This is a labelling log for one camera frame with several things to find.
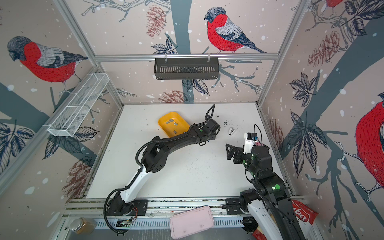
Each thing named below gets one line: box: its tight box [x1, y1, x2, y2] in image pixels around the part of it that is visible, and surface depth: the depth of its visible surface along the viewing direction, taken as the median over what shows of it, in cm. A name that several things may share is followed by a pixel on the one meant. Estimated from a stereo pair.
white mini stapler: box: [228, 127, 236, 136], surface depth 103 cm
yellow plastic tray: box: [158, 112, 190, 138], surface depth 109 cm
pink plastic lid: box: [169, 205, 215, 240], surface depth 69 cm
